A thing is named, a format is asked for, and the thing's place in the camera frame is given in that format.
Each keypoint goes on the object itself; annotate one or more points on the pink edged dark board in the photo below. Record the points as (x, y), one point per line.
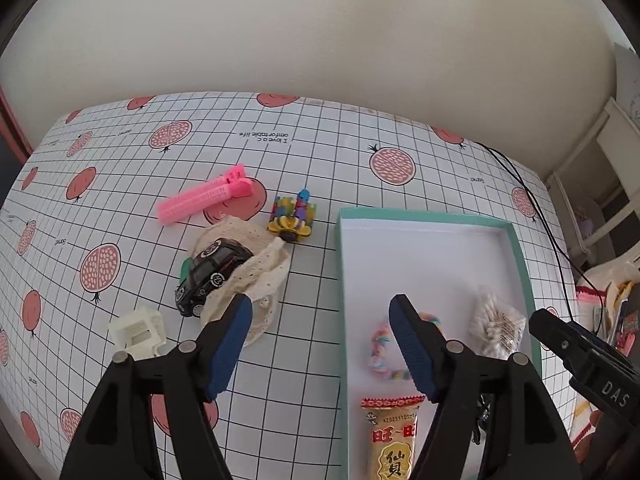
(10, 130)

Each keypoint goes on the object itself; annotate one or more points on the pink hair roller clip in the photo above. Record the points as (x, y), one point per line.
(200, 197)

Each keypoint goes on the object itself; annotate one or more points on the cream plastic seat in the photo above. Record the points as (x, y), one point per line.
(612, 271)

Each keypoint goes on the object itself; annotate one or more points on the black toy car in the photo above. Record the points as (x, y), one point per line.
(210, 272)

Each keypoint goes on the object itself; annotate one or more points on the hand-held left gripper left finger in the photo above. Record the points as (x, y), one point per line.
(230, 345)

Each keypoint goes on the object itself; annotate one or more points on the pale printed poster board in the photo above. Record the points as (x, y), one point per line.
(627, 75)

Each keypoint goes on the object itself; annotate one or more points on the black action figure toy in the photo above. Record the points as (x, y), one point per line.
(482, 412)

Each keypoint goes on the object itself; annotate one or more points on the colourful stationery pile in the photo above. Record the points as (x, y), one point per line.
(622, 320)

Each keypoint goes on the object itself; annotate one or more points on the cream plastic clip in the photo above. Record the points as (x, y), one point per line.
(132, 330)

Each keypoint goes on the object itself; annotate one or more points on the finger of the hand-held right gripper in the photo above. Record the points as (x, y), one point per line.
(555, 335)
(600, 342)

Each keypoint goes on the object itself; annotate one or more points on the white wooden chair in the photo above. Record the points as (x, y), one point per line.
(615, 130)

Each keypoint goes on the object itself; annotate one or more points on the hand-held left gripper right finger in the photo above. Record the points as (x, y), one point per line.
(415, 350)

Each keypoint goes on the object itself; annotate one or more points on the pomegranate print grid tablecloth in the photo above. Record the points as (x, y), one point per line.
(125, 200)

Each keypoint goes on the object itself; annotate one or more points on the cream lace cloth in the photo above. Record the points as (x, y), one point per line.
(265, 265)

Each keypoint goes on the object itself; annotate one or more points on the small green plastic item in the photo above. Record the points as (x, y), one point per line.
(186, 267)

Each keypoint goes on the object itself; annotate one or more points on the yellow rice cracker packet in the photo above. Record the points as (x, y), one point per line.
(392, 440)

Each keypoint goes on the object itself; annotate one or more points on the clear bag of cotton swabs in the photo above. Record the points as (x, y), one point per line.
(495, 320)

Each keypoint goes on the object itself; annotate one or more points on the colourful flower block toy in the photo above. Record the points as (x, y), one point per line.
(292, 220)

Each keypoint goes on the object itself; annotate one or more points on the teal cardboard box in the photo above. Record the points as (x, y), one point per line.
(425, 250)

